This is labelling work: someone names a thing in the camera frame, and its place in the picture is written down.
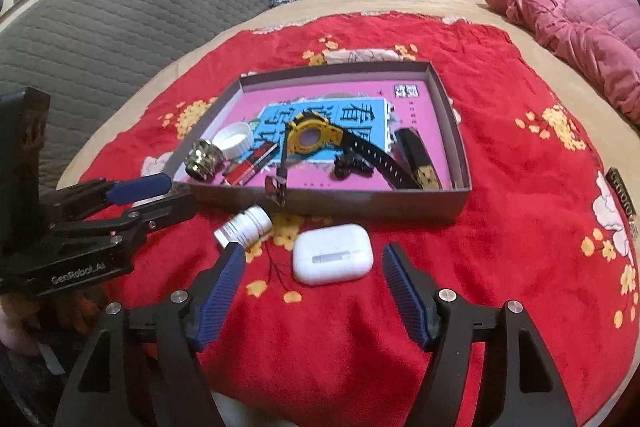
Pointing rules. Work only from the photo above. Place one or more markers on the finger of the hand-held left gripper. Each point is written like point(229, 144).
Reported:
point(165, 212)
point(140, 188)

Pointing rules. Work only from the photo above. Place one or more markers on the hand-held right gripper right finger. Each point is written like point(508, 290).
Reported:
point(407, 297)

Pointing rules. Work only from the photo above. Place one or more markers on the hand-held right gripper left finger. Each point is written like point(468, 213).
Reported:
point(220, 297)

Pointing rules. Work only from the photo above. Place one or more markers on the silver metal fitting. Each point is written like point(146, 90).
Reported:
point(202, 159)

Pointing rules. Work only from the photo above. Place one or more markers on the white pill bottle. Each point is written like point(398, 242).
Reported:
point(245, 224)

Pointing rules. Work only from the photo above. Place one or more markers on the white earbuds case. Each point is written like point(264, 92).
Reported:
point(332, 254)

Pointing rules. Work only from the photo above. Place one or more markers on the red lighter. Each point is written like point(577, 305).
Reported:
point(247, 167)

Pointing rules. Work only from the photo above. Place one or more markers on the white ribbed jar lid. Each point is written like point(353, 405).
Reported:
point(232, 142)

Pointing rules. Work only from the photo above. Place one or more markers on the grey shallow cardboard box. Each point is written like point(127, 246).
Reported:
point(350, 204)

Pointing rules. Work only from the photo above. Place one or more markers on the black hair claw clip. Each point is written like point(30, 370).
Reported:
point(350, 164)

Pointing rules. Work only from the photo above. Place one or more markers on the black and gold lipstick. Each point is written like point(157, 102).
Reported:
point(415, 152)

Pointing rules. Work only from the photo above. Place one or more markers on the yellow and black wristwatch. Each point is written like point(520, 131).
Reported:
point(312, 137)

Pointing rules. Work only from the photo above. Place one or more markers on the person's left forearm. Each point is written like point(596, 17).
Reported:
point(17, 324)

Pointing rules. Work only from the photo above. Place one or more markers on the person's left hand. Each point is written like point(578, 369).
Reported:
point(75, 309)

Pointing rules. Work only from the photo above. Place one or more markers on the red floral blanket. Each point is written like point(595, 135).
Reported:
point(500, 232)

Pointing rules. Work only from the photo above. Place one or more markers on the pink and blue book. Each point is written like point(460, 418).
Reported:
point(320, 179)

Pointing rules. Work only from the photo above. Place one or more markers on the grey quilted headboard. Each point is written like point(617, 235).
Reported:
point(125, 32)

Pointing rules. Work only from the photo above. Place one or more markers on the black blanket label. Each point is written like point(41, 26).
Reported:
point(622, 194)

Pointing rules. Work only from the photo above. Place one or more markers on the pink quilted jacket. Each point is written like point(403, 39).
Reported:
point(575, 22)

